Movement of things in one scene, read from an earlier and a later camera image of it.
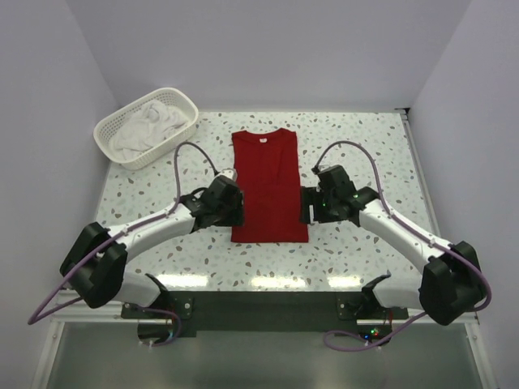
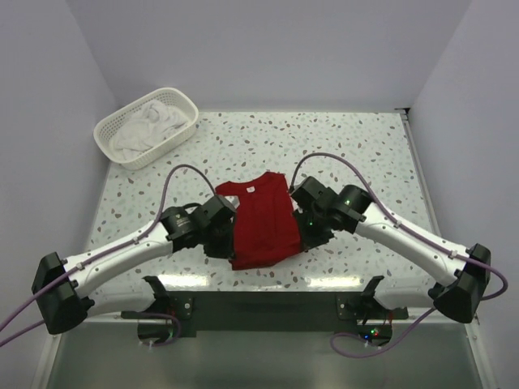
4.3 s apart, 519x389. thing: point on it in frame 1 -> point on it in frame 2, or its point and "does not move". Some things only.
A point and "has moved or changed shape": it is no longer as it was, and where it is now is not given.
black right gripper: [306, 205] -> [315, 233]
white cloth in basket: [147, 127] does not move
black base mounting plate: [239, 313] does not move
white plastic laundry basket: [146, 128] does not move
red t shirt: [267, 171] has moved or changed shape
